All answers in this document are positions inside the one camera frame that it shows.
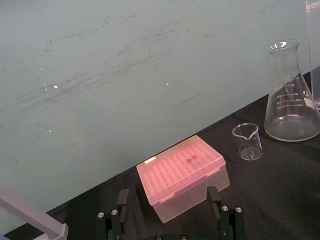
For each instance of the tall clear plastic container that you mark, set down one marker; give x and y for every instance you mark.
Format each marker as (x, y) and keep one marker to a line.
(313, 50)

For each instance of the black table cloth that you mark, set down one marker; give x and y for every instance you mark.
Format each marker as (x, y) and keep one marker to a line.
(262, 190)

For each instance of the small clear glass beaker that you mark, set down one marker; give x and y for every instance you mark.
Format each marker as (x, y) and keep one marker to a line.
(247, 145)

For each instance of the clear glass conical flask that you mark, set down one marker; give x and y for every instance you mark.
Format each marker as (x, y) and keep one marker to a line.
(291, 100)

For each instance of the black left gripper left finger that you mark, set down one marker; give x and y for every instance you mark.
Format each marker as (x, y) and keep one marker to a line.
(119, 215)

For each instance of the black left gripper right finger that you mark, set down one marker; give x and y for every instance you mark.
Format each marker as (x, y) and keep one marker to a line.
(226, 220)

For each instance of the pink pipette tip box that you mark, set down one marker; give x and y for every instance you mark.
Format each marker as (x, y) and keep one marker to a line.
(182, 175)

